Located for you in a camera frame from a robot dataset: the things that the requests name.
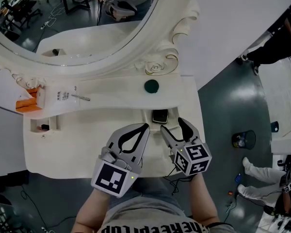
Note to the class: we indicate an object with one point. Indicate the white table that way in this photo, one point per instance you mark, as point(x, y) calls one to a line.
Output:
point(285, 144)

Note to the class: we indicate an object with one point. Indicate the dark blue container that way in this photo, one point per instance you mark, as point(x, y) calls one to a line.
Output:
point(274, 127)

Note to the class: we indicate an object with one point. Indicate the small black square compact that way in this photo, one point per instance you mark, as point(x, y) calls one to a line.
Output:
point(160, 116)

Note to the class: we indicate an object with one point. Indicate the person's grey printed shirt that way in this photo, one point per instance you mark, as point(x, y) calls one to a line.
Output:
point(148, 217)

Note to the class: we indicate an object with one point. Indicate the oval mirror ornate white frame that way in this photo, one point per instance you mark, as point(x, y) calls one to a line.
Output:
point(182, 16)

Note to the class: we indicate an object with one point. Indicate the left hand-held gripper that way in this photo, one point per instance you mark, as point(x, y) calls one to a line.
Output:
point(111, 176)

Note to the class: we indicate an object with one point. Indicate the black mesh waste bin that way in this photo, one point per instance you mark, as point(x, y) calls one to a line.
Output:
point(245, 139)

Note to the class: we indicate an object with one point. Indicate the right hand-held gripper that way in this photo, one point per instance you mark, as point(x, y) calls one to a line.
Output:
point(194, 159)

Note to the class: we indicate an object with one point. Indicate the clear labelled plastic bag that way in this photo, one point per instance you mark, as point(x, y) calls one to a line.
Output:
point(63, 96)

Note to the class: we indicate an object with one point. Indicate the small blue object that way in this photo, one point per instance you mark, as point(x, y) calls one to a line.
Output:
point(238, 178)

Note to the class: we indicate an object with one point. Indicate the orange and white tissue pack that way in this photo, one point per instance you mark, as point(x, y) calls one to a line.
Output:
point(29, 104)

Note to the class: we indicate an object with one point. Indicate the dark green round lid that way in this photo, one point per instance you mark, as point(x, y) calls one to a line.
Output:
point(151, 86)

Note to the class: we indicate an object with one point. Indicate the person's left forearm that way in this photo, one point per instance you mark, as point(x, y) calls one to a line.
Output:
point(92, 210)

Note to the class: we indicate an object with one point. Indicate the thin metal stick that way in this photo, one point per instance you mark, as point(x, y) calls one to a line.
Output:
point(80, 97)

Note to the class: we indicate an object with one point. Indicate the small black box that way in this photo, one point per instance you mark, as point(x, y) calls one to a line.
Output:
point(45, 127)

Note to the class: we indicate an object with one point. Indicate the person's right forearm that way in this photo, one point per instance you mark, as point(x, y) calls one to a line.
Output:
point(203, 198)

